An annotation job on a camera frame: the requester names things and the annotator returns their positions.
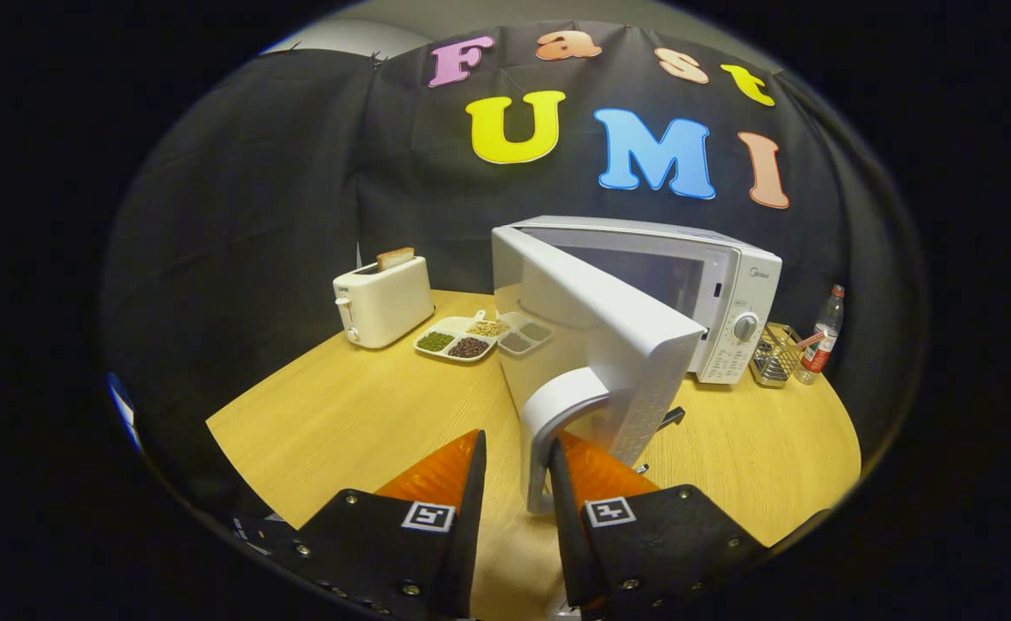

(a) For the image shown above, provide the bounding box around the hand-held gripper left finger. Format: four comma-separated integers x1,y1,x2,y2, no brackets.
294,429,487,621

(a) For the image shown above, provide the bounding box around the white divided tray with beans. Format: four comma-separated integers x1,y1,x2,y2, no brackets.
413,310,511,363

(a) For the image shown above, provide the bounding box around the white toaster oven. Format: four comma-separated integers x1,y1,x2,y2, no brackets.
491,215,783,516

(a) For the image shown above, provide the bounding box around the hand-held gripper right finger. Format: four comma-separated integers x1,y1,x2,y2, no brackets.
547,431,769,621

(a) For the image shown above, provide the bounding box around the metal wire basket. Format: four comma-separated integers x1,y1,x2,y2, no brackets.
749,323,804,389

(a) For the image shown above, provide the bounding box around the cream pop-up toaster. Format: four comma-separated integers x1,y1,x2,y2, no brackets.
333,255,436,349

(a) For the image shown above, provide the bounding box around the clear plastic bottle red cap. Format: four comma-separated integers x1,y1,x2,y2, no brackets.
794,285,845,386

